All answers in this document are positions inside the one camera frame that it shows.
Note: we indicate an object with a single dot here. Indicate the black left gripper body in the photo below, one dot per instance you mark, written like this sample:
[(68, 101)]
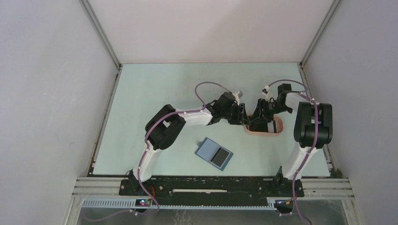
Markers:
[(232, 115)]

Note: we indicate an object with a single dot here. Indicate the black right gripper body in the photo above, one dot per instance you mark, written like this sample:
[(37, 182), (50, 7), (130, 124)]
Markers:
[(270, 108)]

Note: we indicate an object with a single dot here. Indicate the black credit card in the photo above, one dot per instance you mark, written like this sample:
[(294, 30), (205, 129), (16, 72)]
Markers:
[(219, 157), (270, 127)]

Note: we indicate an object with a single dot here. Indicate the blue card holder wallet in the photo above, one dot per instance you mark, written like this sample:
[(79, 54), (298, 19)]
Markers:
[(206, 150)]

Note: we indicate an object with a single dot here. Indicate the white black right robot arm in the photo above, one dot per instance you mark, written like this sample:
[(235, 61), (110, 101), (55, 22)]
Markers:
[(313, 127)]

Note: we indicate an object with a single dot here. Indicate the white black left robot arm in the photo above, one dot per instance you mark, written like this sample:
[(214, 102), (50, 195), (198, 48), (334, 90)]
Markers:
[(164, 128)]

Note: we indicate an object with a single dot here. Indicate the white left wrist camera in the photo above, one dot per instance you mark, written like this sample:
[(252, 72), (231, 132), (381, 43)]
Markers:
[(237, 95)]

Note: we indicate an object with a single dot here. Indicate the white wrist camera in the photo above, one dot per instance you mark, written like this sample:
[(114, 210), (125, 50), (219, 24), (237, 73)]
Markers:
[(237, 95), (266, 90)]

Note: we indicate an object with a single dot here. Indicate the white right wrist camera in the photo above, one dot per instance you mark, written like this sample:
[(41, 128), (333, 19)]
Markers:
[(266, 90)]

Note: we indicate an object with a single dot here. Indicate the aluminium frame rail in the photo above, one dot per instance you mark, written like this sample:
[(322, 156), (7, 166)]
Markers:
[(314, 189)]

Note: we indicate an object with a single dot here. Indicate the blue-white cable duct strip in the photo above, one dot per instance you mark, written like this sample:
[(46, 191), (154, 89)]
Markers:
[(115, 203)]

